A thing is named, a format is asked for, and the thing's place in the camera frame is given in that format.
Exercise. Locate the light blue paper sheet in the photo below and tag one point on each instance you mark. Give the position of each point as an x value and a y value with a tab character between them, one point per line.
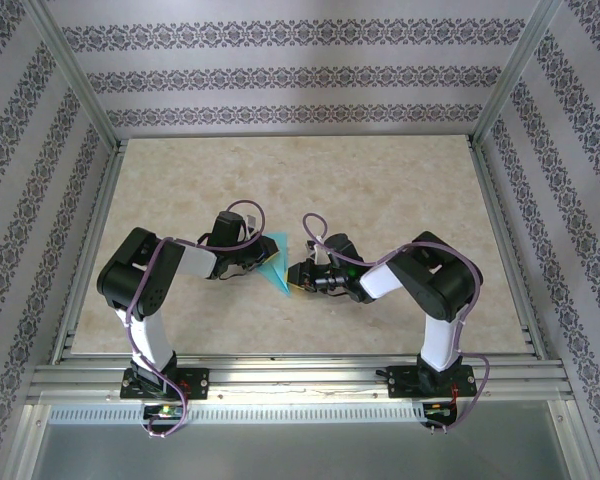
281	272

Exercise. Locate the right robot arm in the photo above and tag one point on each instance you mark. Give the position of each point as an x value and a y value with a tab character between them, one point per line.
440	280

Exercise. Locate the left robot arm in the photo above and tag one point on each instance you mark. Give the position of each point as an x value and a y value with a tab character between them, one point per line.
140	275

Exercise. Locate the small controller board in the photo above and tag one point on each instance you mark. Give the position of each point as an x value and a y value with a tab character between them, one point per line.
437	411
164	411

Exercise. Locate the grey metal panel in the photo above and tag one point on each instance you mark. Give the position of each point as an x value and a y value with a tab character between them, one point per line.
300	455

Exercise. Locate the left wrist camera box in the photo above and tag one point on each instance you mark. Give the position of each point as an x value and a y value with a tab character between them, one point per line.
251	222

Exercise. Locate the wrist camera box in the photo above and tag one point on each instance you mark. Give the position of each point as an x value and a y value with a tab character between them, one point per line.
251	222
320	255

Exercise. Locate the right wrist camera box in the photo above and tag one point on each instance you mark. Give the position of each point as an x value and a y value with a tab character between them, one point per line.
320	255

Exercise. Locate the wide aluminium base rail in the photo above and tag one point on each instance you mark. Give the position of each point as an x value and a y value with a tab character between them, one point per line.
300	382

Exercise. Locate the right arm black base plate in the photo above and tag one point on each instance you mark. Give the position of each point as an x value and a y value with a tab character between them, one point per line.
402	382

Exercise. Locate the aluminium side rail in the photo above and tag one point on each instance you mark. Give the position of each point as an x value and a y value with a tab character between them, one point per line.
491	200
105	200

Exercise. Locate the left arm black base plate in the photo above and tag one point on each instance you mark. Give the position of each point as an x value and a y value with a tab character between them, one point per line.
195	384

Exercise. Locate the aluminium corner post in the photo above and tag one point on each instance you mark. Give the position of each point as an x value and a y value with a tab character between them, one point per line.
516	75
76	75

